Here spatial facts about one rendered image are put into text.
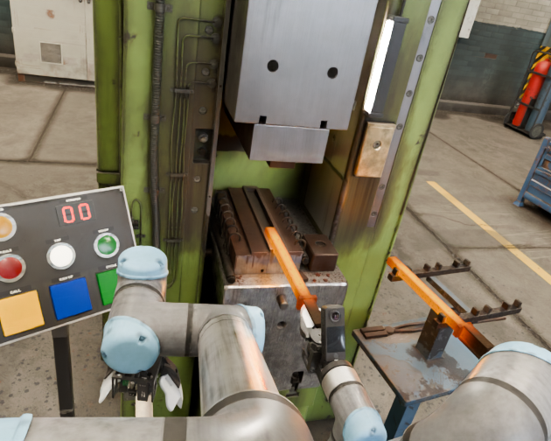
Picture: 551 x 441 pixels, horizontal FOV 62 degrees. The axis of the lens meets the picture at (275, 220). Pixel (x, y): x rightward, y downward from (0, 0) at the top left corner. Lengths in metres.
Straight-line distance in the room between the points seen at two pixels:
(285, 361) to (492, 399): 1.00
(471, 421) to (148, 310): 0.43
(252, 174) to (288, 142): 0.57
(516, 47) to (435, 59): 7.84
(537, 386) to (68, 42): 6.20
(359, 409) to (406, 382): 0.59
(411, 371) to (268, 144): 0.81
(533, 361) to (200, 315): 0.45
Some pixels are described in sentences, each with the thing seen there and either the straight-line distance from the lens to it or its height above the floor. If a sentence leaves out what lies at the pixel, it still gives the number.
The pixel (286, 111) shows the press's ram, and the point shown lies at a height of 1.40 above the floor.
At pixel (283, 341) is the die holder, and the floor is 0.69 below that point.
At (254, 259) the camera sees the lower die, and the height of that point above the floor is 0.97.
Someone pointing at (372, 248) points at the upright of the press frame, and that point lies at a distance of 1.66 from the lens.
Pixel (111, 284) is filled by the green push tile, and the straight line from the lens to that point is 1.14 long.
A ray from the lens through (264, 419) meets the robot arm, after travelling 0.34.
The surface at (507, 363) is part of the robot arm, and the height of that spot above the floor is 1.30.
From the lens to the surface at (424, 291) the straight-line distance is 1.38.
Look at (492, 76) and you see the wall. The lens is 9.17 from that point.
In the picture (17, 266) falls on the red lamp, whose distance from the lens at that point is 1.09.
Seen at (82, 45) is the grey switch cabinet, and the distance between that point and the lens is 6.46.
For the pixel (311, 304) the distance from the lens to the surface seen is 1.11.
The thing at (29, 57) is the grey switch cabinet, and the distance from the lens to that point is 6.60.
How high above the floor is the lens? 1.70
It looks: 28 degrees down
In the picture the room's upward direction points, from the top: 10 degrees clockwise
